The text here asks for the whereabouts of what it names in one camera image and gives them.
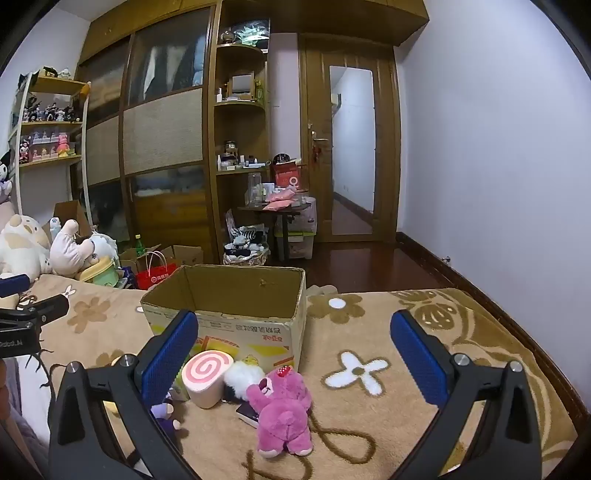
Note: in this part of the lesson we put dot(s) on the brown carton by shelf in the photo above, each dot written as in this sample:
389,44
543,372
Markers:
64,212

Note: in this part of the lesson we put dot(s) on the open cardboard box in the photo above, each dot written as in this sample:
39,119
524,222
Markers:
257,313

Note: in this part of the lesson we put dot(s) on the clear storage bin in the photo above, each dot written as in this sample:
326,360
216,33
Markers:
300,244

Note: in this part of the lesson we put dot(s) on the floral beige blanket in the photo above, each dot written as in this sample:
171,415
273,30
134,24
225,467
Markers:
367,411

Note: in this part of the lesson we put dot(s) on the green yellow plush bag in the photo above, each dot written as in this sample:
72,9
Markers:
103,273

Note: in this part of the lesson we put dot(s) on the red gift box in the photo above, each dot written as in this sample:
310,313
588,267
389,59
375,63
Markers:
287,174

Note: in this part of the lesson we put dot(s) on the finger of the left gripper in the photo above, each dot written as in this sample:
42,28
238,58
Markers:
14,285
34,316

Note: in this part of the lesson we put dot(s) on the large cream duck plush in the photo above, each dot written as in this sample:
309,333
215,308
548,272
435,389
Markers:
25,248

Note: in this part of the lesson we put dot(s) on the pink strawberry bear plush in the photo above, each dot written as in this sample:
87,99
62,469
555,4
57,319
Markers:
282,401

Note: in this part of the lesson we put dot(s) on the wooden door with glass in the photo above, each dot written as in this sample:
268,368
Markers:
351,136

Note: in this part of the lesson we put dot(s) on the lace basket with plush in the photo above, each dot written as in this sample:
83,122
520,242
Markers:
247,246

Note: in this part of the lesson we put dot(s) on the purple clothed leg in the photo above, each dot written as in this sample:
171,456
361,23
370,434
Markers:
18,415

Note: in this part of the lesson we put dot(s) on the red paper shopping bag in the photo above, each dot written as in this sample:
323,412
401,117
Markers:
154,273

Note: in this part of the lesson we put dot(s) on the small black side table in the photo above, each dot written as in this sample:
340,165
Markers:
285,215

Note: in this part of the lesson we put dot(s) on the green glass bottle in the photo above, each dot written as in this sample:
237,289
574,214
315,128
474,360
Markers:
139,247

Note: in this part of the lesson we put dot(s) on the brown floor carton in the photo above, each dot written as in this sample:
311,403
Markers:
184,255

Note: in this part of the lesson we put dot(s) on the black Face tissue pack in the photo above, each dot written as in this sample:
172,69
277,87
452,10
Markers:
248,415

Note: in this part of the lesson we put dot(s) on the green tissue pack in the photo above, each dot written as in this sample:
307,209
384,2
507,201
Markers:
177,390

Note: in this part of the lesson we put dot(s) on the white toy shelf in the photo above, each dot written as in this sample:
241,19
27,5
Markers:
48,136

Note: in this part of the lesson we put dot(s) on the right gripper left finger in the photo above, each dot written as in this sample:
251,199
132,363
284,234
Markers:
83,444

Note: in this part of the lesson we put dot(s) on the pink swirl roll plush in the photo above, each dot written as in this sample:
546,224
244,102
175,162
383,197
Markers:
202,377

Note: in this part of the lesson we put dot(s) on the pink folded cloth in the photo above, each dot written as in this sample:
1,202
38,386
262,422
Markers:
280,199

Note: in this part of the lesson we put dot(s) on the large wooden wardrobe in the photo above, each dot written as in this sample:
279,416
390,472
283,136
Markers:
179,83

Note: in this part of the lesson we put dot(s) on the white fluffy plush ball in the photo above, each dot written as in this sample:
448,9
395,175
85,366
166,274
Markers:
239,377

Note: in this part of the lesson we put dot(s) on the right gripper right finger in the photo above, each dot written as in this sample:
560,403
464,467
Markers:
506,443

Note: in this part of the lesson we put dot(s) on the white pink elephant plush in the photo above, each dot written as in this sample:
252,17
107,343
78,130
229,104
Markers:
68,256

